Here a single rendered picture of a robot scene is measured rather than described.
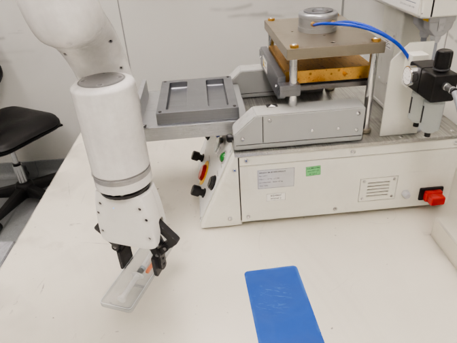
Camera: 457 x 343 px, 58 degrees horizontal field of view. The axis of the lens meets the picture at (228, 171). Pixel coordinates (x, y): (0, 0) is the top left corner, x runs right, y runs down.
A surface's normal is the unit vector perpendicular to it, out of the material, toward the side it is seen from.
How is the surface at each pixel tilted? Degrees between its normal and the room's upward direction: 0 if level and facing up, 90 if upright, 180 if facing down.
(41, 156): 90
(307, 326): 0
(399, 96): 90
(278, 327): 0
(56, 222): 0
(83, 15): 91
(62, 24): 94
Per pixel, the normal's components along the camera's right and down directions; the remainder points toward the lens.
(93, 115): -0.18, 0.51
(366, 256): -0.06, -0.86
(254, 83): 0.07, 0.51
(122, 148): 0.47, 0.44
